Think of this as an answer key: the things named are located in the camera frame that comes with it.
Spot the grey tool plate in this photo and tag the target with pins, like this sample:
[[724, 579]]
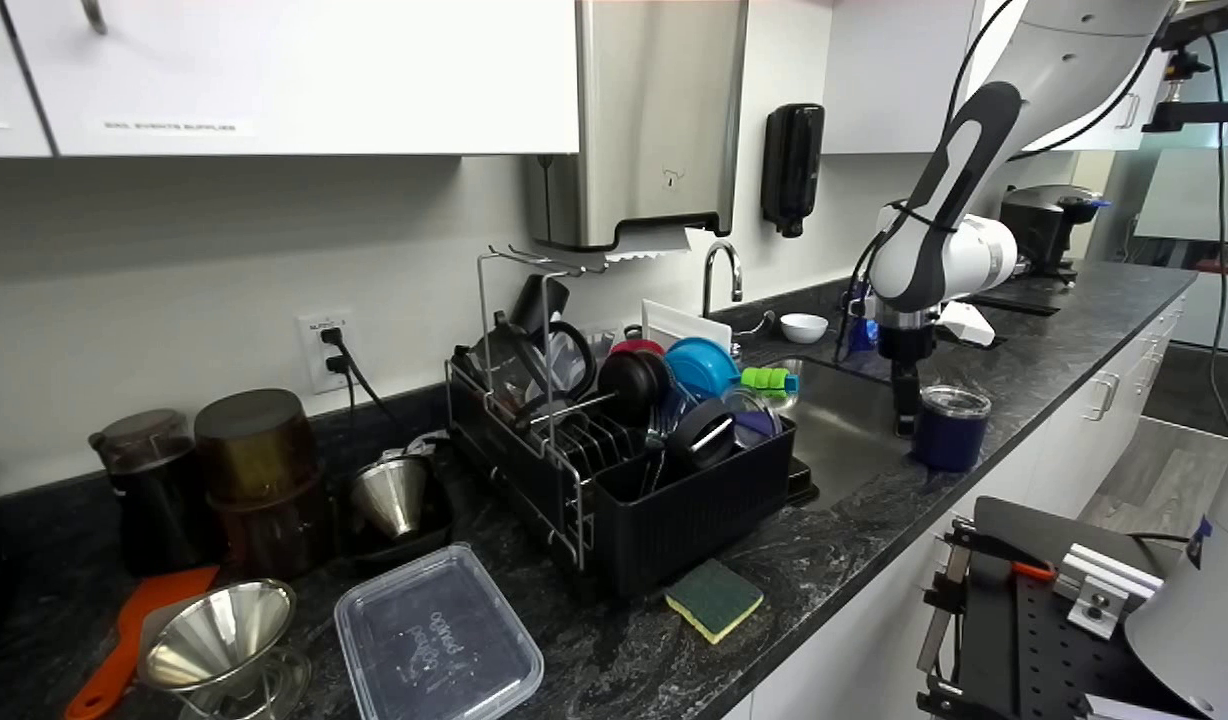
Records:
[[1038, 653]]

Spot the orange spatula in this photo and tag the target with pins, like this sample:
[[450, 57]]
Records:
[[118, 643]]

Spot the green yellow sponge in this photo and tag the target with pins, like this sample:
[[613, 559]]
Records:
[[715, 600]]

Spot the red round dish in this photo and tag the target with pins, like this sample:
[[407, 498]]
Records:
[[636, 346]]

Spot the steel cup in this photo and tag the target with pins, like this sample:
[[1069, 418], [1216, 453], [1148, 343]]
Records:
[[396, 495]]

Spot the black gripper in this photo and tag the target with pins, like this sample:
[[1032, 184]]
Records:
[[910, 351]]

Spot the aluminium bracket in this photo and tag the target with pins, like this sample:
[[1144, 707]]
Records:
[[1107, 582]]

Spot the small dark canister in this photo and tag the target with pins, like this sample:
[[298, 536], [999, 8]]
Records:
[[155, 495]]

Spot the small white bowl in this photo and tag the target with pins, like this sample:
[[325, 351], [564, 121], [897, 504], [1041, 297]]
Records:
[[806, 329]]

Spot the clear plastic container lid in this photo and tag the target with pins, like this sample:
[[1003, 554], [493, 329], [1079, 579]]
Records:
[[434, 644]]

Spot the steel funnel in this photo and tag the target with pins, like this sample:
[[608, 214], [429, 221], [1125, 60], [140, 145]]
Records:
[[216, 635]]

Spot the chrome faucet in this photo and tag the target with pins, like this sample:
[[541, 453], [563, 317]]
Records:
[[706, 285]]

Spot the white wall outlet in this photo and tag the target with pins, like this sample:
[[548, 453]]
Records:
[[310, 381]]

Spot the black coffee machine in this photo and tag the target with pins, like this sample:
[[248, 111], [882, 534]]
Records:
[[1055, 224]]

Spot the stainless steel sink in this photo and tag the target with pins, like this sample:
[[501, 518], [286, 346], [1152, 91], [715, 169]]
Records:
[[836, 385]]

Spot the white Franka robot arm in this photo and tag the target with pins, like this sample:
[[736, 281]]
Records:
[[1079, 52]]

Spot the large dark brown canister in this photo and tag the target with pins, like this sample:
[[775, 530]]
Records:
[[258, 466]]

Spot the black dish rack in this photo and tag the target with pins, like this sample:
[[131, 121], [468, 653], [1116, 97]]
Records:
[[692, 513]]

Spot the black flat mat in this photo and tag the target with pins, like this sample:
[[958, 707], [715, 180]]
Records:
[[1047, 297]]

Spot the dark round lid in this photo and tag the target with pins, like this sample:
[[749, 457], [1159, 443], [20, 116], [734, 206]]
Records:
[[572, 356]]

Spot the blue bowl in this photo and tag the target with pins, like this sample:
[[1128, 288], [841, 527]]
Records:
[[703, 364]]

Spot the steel paper towel dispenser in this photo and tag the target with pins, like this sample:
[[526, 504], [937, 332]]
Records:
[[636, 121]]

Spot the white base cabinet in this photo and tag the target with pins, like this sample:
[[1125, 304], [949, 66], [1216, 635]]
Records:
[[1038, 534]]

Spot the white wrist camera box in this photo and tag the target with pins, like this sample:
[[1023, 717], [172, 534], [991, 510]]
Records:
[[968, 325]]

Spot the white upper cabinet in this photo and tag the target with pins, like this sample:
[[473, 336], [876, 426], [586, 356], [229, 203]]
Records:
[[893, 66], [305, 66]]

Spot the white rectangular board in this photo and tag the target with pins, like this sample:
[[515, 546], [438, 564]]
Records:
[[687, 325]]

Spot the black wall soap dispenser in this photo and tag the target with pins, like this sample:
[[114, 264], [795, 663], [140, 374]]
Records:
[[790, 167]]

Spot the clear round cup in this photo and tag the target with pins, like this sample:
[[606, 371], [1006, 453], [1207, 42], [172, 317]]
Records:
[[759, 426]]

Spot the dark blue mug clear lid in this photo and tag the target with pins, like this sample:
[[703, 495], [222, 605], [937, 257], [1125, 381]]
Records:
[[955, 435]]

